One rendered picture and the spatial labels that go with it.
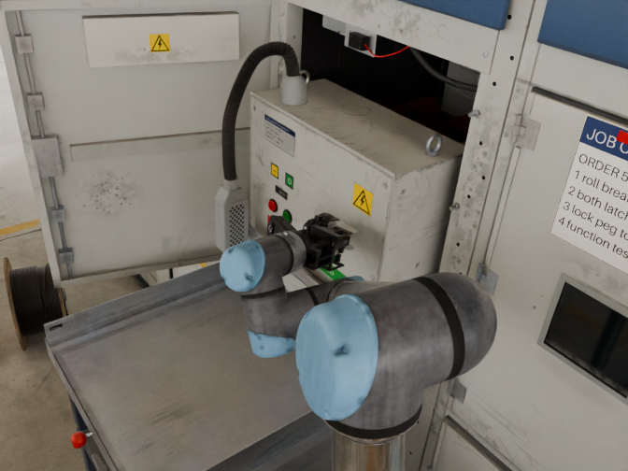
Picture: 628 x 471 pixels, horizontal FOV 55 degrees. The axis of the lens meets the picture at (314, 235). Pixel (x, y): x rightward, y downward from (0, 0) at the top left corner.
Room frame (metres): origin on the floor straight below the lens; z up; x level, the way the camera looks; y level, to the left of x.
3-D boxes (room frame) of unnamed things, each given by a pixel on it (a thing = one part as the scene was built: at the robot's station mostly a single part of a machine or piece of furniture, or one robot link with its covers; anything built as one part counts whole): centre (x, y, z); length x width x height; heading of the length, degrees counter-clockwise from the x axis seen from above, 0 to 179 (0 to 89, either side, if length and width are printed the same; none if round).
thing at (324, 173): (1.17, 0.02, 1.15); 0.48 x 0.01 x 0.48; 39
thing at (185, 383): (1.04, 0.17, 0.82); 0.68 x 0.62 x 0.06; 129
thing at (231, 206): (1.28, 0.21, 1.09); 0.08 x 0.05 x 0.17; 129
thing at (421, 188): (1.33, -0.18, 1.15); 0.51 x 0.50 x 0.48; 129
